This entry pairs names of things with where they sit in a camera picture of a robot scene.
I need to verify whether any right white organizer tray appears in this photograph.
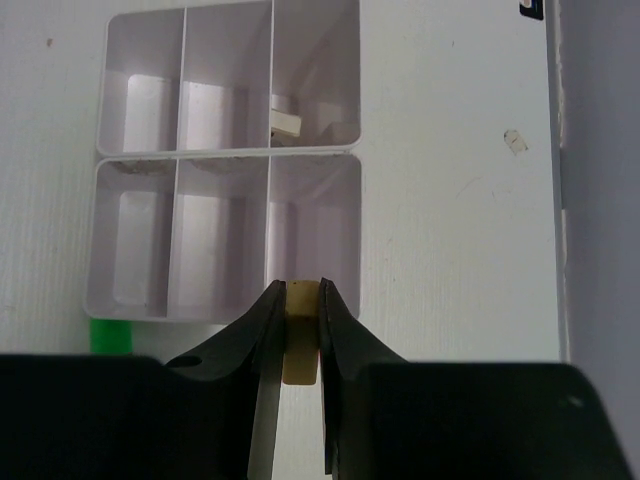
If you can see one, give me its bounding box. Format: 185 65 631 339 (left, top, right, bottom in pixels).
85 155 362 325

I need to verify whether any small white tape scrap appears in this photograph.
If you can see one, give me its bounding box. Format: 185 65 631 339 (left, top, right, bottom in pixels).
503 129 528 155

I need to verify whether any white organizer tray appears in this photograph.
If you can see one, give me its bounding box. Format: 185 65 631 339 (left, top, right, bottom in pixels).
85 155 362 325
97 1 361 157

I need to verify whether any left blue corner sticker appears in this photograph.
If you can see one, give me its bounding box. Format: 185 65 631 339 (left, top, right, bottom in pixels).
519 0 544 21

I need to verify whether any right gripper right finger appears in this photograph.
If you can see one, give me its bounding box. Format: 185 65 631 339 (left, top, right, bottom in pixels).
319 278 413 475

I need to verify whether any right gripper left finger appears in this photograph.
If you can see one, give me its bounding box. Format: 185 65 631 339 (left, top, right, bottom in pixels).
167 281 286 479

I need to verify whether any green highlighter marker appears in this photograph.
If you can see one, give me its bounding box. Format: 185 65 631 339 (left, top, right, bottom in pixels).
89 318 133 355

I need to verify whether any white boxed eraser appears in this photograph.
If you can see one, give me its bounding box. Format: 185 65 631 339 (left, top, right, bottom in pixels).
270 95 302 147

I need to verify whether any left white organizer tray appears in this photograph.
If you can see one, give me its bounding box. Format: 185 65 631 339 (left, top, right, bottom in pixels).
97 1 361 157

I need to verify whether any tan eraser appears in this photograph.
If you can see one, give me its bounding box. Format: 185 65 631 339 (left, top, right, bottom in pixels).
282 280 320 386

